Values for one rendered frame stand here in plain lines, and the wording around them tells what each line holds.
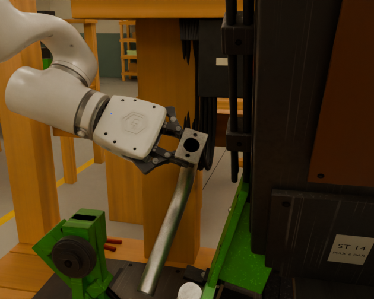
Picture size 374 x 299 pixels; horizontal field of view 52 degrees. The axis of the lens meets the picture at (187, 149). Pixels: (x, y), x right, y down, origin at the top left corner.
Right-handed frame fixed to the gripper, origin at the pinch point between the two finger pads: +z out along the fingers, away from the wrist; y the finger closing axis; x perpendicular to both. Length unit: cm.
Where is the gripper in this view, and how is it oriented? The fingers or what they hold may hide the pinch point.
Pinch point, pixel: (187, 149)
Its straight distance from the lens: 64.9
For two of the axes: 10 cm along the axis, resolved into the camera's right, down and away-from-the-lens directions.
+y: 3.4, -8.5, 3.9
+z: 9.4, 3.4, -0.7
